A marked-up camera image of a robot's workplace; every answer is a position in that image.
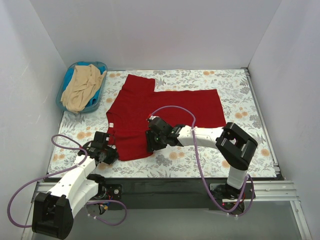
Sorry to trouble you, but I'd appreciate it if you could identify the red t shirt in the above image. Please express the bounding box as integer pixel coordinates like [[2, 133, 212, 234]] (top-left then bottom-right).
[[106, 74, 226, 162]]

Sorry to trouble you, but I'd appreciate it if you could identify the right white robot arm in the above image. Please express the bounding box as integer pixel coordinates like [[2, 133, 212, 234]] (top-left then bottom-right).
[[145, 116, 258, 199]]

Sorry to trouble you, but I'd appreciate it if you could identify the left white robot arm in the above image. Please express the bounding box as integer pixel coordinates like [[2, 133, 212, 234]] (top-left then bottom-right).
[[31, 131, 122, 240]]

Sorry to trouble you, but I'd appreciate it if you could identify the blue plastic basket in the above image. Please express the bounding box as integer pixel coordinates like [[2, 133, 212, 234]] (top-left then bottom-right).
[[55, 61, 108, 114]]

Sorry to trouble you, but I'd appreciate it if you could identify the beige t shirt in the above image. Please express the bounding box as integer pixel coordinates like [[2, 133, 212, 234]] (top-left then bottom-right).
[[60, 64, 107, 113]]

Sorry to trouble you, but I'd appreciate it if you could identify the blue t shirt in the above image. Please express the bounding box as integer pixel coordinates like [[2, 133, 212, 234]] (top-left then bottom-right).
[[62, 61, 108, 111]]

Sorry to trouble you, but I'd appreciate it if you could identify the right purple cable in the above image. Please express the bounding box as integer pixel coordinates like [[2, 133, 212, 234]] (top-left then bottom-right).
[[149, 106, 256, 218]]

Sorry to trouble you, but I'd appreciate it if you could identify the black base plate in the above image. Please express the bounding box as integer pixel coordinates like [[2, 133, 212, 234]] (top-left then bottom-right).
[[77, 176, 256, 211]]

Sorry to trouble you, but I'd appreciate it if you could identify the aluminium rail frame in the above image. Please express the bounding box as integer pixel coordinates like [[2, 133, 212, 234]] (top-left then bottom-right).
[[21, 67, 313, 240]]

